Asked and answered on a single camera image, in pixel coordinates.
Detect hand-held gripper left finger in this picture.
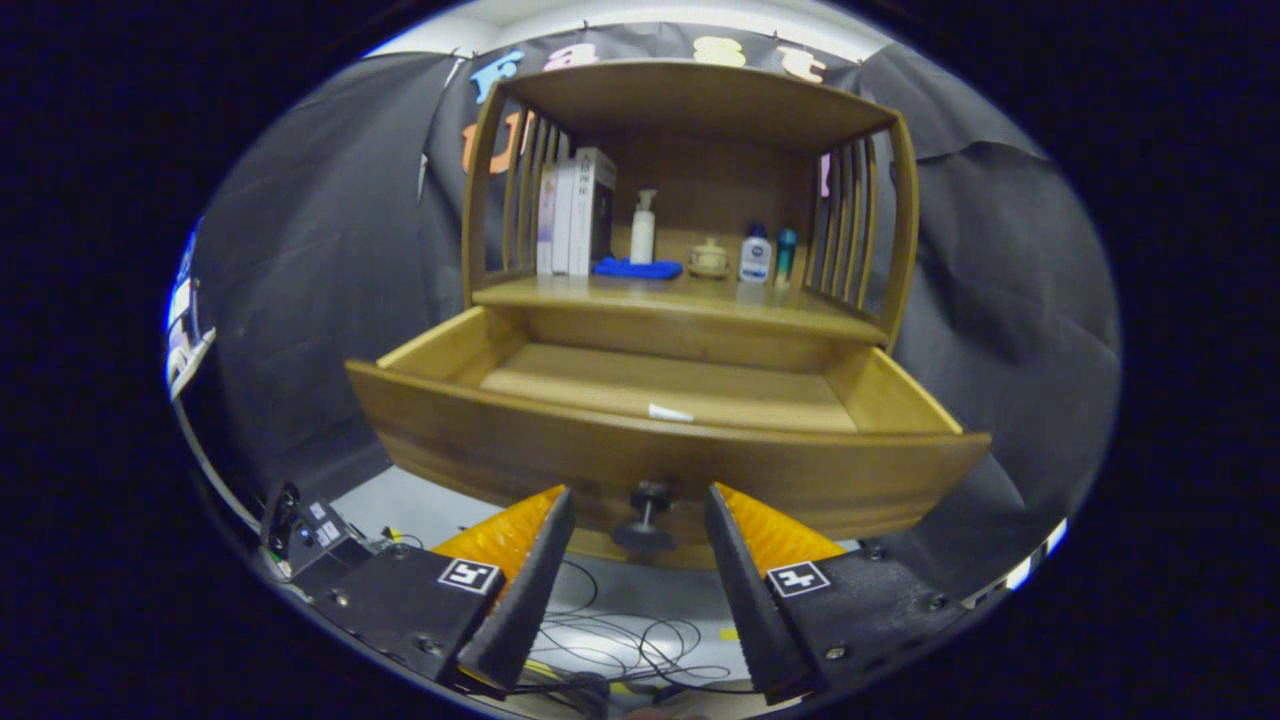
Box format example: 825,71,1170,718
300,485,577,698

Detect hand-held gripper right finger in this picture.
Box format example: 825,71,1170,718
704,482,971,706

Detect wooden drawer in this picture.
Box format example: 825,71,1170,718
345,305,993,571

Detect wooden countertop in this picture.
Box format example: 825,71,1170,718
472,270,889,346

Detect wooden cabinet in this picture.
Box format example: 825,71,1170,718
462,58,919,351

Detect black electronic box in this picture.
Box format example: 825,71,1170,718
262,482,376,591

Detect white bottle blue cap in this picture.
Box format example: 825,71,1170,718
738,222,773,285

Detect beige lidded ceramic cup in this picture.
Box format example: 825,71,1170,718
686,236,732,279

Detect blue folded cloth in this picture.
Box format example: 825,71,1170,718
593,256,684,281

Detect black backdrop cloth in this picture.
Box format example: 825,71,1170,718
175,20,1121,601

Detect white pump bottle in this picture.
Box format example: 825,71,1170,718
630,189,658,266

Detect thin purple white book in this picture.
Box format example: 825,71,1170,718
537,165,559,276

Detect blue lit screen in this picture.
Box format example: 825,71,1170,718
165,230,201,396

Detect black floor cables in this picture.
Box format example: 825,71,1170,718
520,560,761,701

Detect white stand frame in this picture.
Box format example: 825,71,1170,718
170,325,217,401

